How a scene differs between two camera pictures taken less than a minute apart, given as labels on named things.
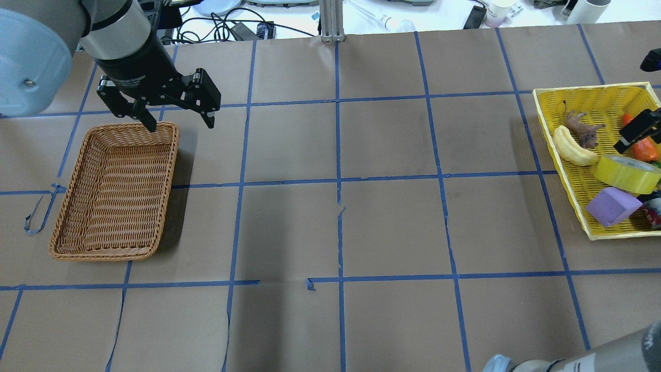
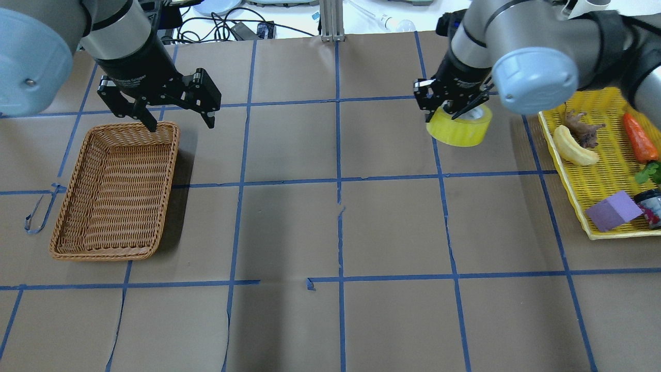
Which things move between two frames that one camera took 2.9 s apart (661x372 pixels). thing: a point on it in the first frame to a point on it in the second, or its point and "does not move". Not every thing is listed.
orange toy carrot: [647, 150] does not move
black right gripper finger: [646, 124] to [428, 98]
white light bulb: [392, 24] does not move
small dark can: [651, 205] does not move
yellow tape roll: [628, 174] to [459, 131]
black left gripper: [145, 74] does not move
